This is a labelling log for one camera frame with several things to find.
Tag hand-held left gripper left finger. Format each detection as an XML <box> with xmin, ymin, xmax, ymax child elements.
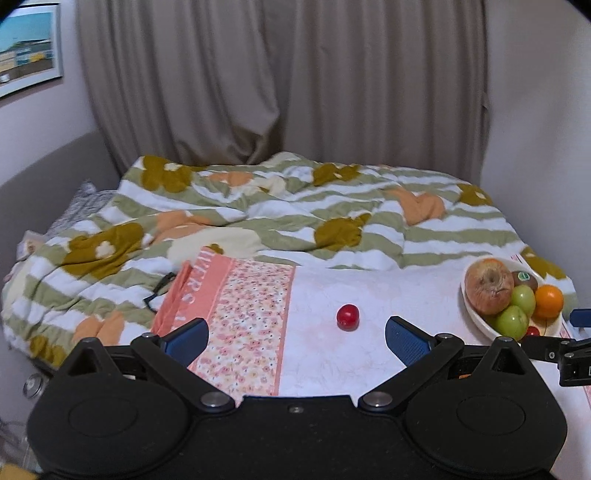
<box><xmin>55</xmin><ymin>318</ymin><xmax>236</xmax><ymax>413</ymax></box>

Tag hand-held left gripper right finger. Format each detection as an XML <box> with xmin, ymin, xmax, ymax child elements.
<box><xmin>358</xmin><ymin>316</ymin><xmax>539</xmax><ymax>413</ymax></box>

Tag large smooth orange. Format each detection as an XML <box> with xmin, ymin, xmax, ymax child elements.
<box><xmin>533</xmin><ymin>285</ymin><xmax>565</xmax><ymax>320</ymax></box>

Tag green apple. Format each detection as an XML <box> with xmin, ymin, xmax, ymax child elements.
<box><xmin>510</xmin><ymin>285</ymin><xmax>537</xmax><ymax>315</ymax></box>
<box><xmin>496</xmin><ymin>305</ymin><xmax>530</xmax><ymax>341</ymax></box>

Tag red cherry tomato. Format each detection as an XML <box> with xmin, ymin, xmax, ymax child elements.
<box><xmin>336</xmin><ymin>304</ymin><xmax>360</xmax><ymax>331</ymax></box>

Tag white oval fruit plate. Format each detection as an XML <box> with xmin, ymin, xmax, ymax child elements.
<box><xmin>460</xmin><ymin>256</ymin><xmax>567</xmax><ymax>343</ymax></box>

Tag large red yellow apple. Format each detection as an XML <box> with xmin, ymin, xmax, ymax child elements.
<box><xmin>464</xmin><ymin>258</ymin><xmax>514</xmax><ymax>317</ymax></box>

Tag black eyeglasses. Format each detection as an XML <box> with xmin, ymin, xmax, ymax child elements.
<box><xmin>143</xmin><ymin>272</ymin><xmax>179</xmax><ymax>315</ymax></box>

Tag brown kiwi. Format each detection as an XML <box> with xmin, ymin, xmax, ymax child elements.
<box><xmin>512</xmin><ymin>270</ymin><xmax>539</xmax><ymax>292</ymax></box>

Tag pink floral tablecloth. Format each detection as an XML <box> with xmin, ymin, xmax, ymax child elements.
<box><xmin>150</xmin><ymin>246</ymin><xmax>591</xmax><ymax>480</ymax></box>

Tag green striped floral quilt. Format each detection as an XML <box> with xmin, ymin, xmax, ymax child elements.
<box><xmin>0</xmin><ymin>151</ymin><xmax>579</xmax><ymax>371</ymax></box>

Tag white blender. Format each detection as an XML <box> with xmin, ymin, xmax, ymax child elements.
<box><xmin>22</xmin><ymin>373</ymin><xmax>48</xmax><ymax>398</ymax></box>

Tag grey patterned pillow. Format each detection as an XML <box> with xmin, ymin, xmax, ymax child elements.
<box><xmin>45</xmin><ymin>180</ymin><xmax>122</xmax><ymax>237</ymax></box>

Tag small cardboard packet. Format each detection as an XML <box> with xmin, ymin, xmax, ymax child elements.
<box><xmin>16</xmin><ymin>233</ymin><xmax>48</xmax><ymax>260</ymax></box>

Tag grey padded headboard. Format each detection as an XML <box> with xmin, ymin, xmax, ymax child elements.
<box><xmin>0</xmin><ymin>131</ymin><xmax>122</xmax><ymax>288</ymax></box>

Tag beige curtain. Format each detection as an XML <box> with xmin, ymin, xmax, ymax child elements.
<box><xmin>75</xmin><ymin>0</ymin><xmax>491</xmax><ymax>186</ymax></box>

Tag framed wall picture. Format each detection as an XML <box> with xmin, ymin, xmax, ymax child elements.
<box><xmin>0</xmin><ymin>4</ymin><xmax>64</xmax><ymax>99</ymax></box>

